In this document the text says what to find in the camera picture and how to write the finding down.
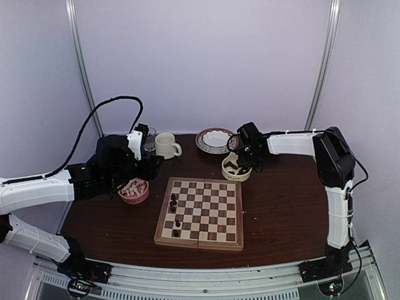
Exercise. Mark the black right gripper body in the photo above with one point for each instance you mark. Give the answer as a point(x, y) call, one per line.
point(251, 159)

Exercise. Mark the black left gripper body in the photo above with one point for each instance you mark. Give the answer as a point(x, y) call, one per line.
point(120, 175)

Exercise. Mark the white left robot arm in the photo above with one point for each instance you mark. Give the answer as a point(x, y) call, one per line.
point(27, 192)

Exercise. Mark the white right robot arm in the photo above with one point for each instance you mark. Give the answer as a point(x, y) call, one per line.
point(335, 169)

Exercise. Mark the wooden chess board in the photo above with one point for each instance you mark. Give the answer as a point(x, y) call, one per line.
point(210, 212)

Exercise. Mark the cream cat-ear bowl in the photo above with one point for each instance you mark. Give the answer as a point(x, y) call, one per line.
point(231, 170)

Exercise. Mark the pink bowl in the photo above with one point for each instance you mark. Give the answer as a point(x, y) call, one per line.
point(135, 191)

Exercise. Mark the white scalloped bowl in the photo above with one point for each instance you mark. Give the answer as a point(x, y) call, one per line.
point(216, 138)

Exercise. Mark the clear drinking glass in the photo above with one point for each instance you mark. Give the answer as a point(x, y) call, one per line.
point(150, 143)

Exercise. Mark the cream ribbed mug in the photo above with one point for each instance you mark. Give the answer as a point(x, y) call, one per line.
point(166, 146)

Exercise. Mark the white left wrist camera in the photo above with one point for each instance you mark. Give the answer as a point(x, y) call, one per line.
point(136, 139)

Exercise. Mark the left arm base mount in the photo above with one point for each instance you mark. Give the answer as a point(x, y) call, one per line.
point(89, 271)

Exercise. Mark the aluminium front rail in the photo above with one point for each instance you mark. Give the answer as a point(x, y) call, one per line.
point(280, 281)

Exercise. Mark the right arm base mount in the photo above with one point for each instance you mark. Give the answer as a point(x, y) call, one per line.
point(318, 270)

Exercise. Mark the left aluminium frame post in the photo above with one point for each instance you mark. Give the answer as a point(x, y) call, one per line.
point(76, 40)

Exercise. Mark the aluminium frame post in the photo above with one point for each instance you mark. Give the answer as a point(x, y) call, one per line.
point(331, 33)
point(76, 40)

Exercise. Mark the right aluminium frame post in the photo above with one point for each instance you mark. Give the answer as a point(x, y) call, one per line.
point(331, 33)

